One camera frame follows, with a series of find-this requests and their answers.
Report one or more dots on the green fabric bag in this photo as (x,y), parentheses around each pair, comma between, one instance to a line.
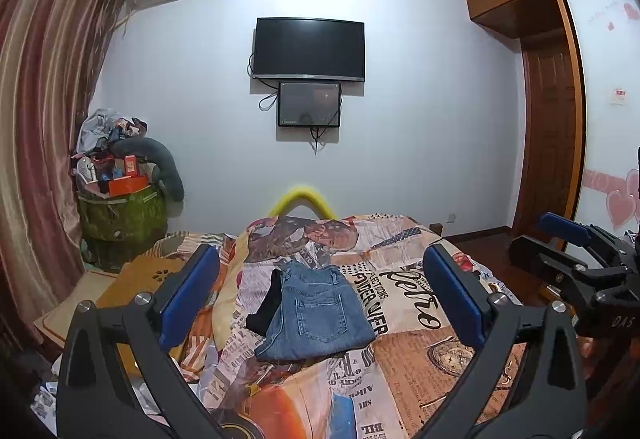
(122,224)

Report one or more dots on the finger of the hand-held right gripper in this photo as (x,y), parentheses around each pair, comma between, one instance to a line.
(565,225)
(537,259)

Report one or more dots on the orange box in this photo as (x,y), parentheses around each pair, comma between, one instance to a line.
(127,186)

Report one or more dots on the striped brown curtain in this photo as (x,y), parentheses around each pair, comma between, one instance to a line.
(40,94)

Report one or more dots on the small black wall monitor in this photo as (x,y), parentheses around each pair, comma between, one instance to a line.
(310,105)

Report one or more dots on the pile of clutter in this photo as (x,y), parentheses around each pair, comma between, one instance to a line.
(107,144)

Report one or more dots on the printed blanket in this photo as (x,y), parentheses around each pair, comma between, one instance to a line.
(400,344)

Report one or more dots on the small red door sticker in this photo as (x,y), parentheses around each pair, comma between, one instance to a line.
(619,96)

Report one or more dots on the white wall socket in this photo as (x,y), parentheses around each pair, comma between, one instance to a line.
(451,218)

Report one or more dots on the grey bolster pillow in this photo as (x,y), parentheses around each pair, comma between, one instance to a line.
(167,169)

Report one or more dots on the black wall television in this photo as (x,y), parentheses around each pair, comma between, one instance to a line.
(309,49)

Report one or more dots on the black pants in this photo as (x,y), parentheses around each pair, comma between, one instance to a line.
(267,306)

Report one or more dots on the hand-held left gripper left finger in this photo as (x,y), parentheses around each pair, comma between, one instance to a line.
(190,299)

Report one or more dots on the yellow foam arc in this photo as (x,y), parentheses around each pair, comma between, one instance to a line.
(300,198)

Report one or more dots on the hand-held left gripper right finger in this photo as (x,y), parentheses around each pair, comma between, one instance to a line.
(452,300)

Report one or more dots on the blue denim pants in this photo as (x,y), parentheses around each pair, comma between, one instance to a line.
(317,314)

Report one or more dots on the white heart print sliding door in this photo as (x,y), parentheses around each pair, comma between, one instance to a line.
(607,129)

